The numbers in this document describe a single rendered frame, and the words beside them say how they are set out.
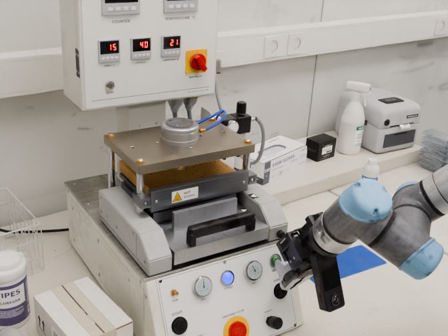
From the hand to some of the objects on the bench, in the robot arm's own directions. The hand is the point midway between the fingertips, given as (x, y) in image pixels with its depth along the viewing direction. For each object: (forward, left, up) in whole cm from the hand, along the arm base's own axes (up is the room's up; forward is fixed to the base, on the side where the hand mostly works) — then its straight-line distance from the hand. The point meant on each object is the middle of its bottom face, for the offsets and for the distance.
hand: (287, 288), depth 124 cm
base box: (+28, +3, -9) cm, 29 cm away
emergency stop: (+3, +12, -7) cm, 15 cm away
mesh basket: (+66, +35, -6) cm, 75 cm away
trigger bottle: (+38, -89, -10) cm, 97 cm away
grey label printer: (+37, -105, -12) cm, 112 cm away
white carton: (+47, -56, -8) cm, 73 cm away
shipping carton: (+26, +33, -7) cm, 43 cm away
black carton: (+42, -77, -10) cm, 88 cm away
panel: (+2, +13, -9) cm, 16 cm away
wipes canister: (+43, +39, -6) cm, 59 cm away
